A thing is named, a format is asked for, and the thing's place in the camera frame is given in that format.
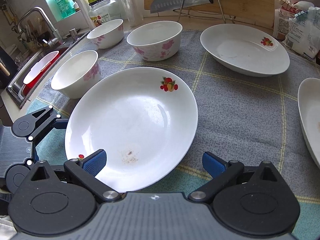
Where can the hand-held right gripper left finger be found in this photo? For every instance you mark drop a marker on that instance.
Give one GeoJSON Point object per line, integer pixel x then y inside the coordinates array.
{"type": "Point", "coordinates": [96, 162]}

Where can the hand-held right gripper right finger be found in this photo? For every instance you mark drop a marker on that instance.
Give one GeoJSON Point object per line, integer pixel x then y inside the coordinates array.
{"type": "Point", "coordinates": [212, 163]}

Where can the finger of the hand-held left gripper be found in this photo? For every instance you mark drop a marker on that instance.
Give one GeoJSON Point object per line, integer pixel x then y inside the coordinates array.
{"type": "Point", "coordinates": [60, 125]}

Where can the white bowl with pink flowers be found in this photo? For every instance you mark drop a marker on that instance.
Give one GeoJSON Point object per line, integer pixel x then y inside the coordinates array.
{"type": "Point", "coordinates": [75, 75]}
{"type": "Point", "coordinates": [155, 37]}
{"type": "Point", "coordinates": [107, 33]}

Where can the white plate with fruit print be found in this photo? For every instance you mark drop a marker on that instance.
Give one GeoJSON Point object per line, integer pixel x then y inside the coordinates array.
{"type": "Point", "coordinates": [240, 50]}
{"type": "Point", "coordinates": [311, 110]}
{"type": "Point", "coordinates": [130, 120]}

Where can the red basin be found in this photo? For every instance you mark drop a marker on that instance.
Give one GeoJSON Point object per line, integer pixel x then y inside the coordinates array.
{"type": "Point", "coordinates": [33, 82]}

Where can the stainless steel sink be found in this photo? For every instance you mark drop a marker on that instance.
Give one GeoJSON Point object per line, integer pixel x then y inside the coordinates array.
{"type": "Point", "coordinates": [15, 90]}

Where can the grey plaid table cloth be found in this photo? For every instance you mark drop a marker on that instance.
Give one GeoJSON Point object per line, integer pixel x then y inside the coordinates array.
{"type": "Point", "coordinates": [237, 110]}

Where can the steel faucet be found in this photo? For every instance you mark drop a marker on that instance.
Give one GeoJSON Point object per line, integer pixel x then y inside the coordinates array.
{"type": "Point", "coordinates": [53, 42]}

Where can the kitchen utensil holder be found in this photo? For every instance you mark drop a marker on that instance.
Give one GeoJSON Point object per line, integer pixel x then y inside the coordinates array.
{"type": "Point", "coordinates": [32, 42]}

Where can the small steel cup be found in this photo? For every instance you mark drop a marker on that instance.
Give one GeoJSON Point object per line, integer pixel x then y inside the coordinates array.
{"type": "Point", "coordinates": [73, 33]}

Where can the glass jar with dark lid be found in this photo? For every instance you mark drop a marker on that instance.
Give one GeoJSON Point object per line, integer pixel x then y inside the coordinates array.
{"type": "Point", "coordinates": [105, 15]}

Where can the stack of clear plastic cups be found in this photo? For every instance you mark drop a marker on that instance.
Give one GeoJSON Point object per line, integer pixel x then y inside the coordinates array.
{"type": "Point", "coordinates": [128, 2]}

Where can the clear bag of white powder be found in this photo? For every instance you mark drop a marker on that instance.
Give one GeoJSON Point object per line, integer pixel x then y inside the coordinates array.
{"type": "Point", "coordinates": [302, 37]}

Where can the white and orange bag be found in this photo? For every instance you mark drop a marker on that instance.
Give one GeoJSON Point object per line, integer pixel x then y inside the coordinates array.
{"type": "Point", "coordinates": [281, 22]}

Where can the bamboo cutting board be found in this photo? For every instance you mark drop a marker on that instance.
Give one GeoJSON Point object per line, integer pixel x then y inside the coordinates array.
{"type": "Point", "coordinates": [265, 10]}

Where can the green binder clip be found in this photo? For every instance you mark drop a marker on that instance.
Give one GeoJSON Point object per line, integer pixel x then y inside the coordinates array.
{"type": "Point", "coordinates": [301, 16]}

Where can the gold binder clip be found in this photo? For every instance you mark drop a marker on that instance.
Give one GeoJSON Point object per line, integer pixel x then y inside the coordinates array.
{"type": "Point", "coordinates": [287, 5]}

